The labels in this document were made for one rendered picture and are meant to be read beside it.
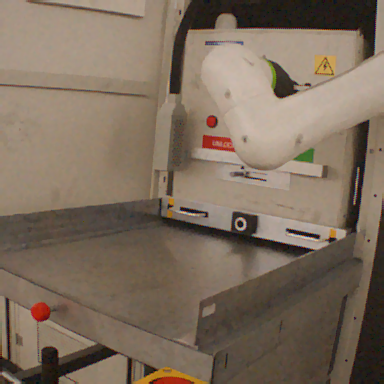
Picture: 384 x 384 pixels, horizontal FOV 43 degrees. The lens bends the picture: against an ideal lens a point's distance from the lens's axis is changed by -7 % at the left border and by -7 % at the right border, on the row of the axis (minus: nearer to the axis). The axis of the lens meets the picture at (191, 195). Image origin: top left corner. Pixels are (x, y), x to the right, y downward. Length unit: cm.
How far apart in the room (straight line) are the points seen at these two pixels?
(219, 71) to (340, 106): 21
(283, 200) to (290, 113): 48
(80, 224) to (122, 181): 31
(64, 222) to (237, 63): 58
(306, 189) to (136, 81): 58
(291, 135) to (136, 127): 76
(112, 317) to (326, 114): 46
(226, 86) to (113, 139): 68
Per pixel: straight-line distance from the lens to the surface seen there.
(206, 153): 135
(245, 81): 86
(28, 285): 92
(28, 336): 215
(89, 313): 81
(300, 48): 129
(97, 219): 129
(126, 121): 151
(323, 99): 85
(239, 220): 131
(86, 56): 146
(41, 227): 118
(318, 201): 125
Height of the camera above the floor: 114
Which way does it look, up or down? 8 degrees down
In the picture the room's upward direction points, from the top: 5 degrees clockwise
